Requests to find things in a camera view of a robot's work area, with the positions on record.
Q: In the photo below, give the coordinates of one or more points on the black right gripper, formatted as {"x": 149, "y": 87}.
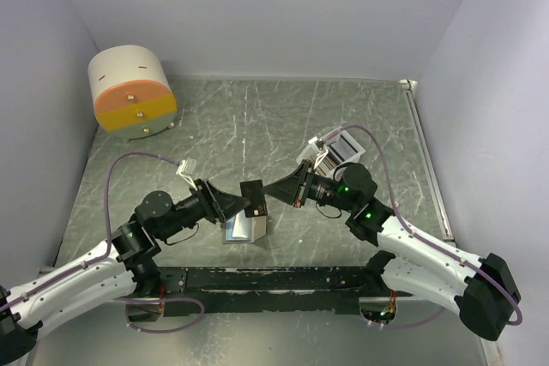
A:
{"x": 291, "y": 188}

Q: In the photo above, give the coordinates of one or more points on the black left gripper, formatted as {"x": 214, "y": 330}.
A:
{"x": 218, "y": 205}

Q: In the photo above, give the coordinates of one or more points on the blue silver card holder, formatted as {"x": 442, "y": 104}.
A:
{"x": 242, "y": 230}

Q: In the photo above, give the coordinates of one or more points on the black credit card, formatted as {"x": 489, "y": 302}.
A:
{"x": 252, "y": 191}

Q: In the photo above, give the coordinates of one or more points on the white card tray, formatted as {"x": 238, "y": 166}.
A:
{"x": 343, "y": 148}

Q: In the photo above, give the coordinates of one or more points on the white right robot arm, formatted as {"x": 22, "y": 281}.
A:
{"x": 481, "y": 291}

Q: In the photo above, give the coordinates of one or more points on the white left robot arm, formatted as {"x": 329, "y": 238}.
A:
{"x": 119, "y": 266}

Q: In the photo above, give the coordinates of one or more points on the round drawer cabinet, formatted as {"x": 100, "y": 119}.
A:
{"x": 131, "y": 95}

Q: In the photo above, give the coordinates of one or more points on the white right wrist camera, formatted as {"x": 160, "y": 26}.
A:
{"x": 321, "y": 151}

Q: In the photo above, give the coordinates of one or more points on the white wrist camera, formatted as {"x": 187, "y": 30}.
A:
{"x": 321, "y": 151}
{"x": 185, "y": 170}

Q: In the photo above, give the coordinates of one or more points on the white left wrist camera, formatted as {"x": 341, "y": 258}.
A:
{"x": 185, "y": 170}

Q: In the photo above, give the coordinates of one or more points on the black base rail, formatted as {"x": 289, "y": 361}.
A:
{"x": 342, "y": 290}

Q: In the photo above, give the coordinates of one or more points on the aluminium frame rail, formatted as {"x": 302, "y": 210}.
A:
{"x": 408, "y": 86}

